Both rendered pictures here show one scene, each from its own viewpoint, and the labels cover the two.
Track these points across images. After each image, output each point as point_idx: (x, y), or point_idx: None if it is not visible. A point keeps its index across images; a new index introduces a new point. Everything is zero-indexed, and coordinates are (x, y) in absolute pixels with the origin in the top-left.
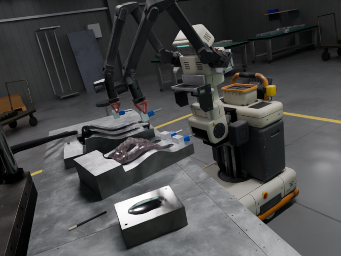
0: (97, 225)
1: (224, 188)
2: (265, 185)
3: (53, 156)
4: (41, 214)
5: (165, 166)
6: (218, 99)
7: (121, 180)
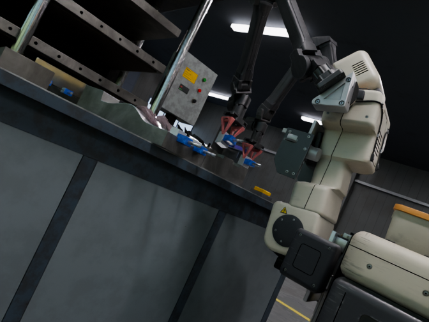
0: None
1: (50, 91)
2: None
3: None
4: None
5: (126, 129)
6: (332, 186)
7: (92, 105)
